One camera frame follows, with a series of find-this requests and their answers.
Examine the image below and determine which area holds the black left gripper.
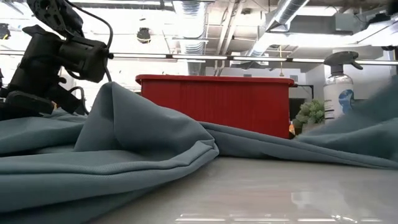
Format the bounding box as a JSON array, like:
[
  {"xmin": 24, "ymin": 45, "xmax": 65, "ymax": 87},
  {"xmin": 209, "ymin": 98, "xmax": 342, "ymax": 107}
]
[{"xmin": 0, "ymin": 24, "xmax": 81, "ymax": 121}]

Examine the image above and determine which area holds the teal grey shirt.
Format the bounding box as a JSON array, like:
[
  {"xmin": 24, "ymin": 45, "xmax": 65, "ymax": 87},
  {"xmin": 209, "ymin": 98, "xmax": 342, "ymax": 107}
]
[{"xmin": 0, "ymin": 74, "xmax": 398, "ymax": 224}]

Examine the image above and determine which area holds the red plastic laundry bin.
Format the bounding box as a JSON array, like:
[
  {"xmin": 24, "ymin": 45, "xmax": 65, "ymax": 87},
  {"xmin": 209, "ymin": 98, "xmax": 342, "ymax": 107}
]
[{"xmin": 135, "ymin": 73, "xmax": 295, "ymax": 139}]

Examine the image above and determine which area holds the long ceiling light strip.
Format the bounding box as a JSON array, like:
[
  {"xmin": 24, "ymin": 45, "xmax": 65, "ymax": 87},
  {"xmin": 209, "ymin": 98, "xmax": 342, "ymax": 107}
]
[{"xmin": 105, "ymin": 52, "xmax": 398, "ymax": 66}]

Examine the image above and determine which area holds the small potted succulent plant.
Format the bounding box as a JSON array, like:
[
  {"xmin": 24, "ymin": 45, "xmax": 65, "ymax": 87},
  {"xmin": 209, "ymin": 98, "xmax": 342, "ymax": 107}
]
[{"xmin": 292, "ymin": 99, "xmax": 326, "ymax": 135}]

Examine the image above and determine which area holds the clear spray bottle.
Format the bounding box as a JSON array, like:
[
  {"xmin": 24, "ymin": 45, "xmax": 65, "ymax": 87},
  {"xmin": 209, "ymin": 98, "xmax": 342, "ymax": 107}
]
[{"xmin": 323, "ymin": 51, "xmax": 364, "ymax": 124}]

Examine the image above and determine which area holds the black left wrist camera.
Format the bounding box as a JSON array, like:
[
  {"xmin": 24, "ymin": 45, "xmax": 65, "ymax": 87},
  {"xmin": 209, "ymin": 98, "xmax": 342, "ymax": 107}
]
[{"xmin": 58, "ymin": 36, "xmax": 110, "ymax": 83}]

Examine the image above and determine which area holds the black ceiling dome camera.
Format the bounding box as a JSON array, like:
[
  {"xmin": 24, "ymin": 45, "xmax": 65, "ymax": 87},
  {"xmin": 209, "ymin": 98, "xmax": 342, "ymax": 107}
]
[{"xmin": 136, "ymin": 27, "xmax": 152, "ymax": 44}]

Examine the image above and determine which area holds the silver ventilation duct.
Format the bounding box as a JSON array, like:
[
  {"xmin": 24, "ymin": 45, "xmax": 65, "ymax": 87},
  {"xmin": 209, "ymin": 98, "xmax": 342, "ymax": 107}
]
[{"xmin": 248, "ymin": 0, "xmax": 310, "ymax": 57}]

